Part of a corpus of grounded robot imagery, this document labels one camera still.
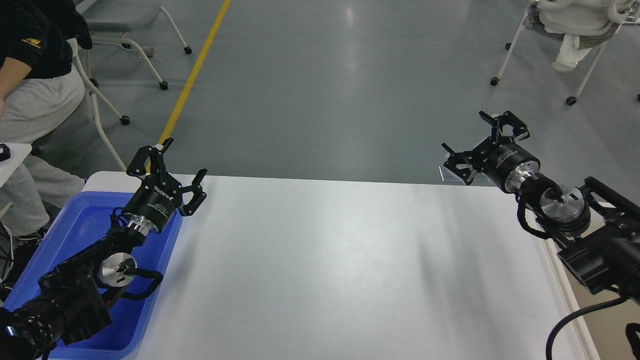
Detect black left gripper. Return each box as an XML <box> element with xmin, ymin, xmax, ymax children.
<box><xmin>122</xmin><ymin>137</ymin><xmax>208</xmax><ymax>234</ymax></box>

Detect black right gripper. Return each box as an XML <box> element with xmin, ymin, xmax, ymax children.
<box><xmin>441</xmin><ymin>111</ymin><xmax>541</xmax><ymax>194</ymax></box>

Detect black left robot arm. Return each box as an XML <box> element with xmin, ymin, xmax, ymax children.
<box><xmin>1</xmin><ymin>137</ymin><xmax>207</xmax><ymax>360</ymax></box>

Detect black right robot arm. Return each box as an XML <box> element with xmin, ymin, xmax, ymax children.
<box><xmin>442</xmin><ymin>111</ymin><xmax>640</xmax><ymax>360</ymax></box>

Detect right metal floor plate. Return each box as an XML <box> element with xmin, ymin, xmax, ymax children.
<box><xmin>470</xmin><ymin>170</ymin><xmax>491</xmax><ymax>183</ymax></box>

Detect metal floor plate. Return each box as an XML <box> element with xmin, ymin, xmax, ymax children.
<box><xmin>470</xmin><ymin>170</ymin><xmax>491</xmax><ymax>183</ymax></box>
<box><xmin>438</xmin><ymin>165</ymin><xmax>464</xmax><ymax>183</ymax></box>

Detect left metal floor plate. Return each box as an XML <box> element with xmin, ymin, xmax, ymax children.
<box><xmin>438</xmin><ymin>165</ymin><xmax>464</xmax><ymax>183</ymax></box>

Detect seated person grey trousers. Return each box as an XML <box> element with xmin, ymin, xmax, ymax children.
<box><xmin>0</xmin><ymin>0</ymin><xmax>93</xmax><ymax>271</ymax></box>

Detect white side table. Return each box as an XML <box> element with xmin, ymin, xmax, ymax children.
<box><xmin>0</xmin><ymin>142</ymin><xmax>32</xmax><ymax>187</ymax></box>

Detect white rolling chair right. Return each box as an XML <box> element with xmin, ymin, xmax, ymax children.
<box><xmin>490</xmin><ymin>0</ymin><xmax>639</xmax><ymax>106</ymax></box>

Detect grey rolling chair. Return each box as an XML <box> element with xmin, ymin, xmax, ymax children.
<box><xmin>77</xmin><ymin>0</ymin><xmax>192</xmax><ymax>91</ymax></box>

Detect beige plastic bin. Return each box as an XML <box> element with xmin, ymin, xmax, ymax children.
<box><xmin>530</xmin><ymin>235</ymin><xmax>640</xmax><ymax>360</ymax></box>

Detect white frame chair left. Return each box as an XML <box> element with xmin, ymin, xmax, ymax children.
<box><xmin>67</xmin><ymin>37</ymin><xmax>131</xmax><ymax>171</ymax></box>

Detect black cables at left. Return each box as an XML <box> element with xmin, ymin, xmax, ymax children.
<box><xmin>0</xmin><ymin>222</ymin><xmax>26</xmax><ymax>301</ymax></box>

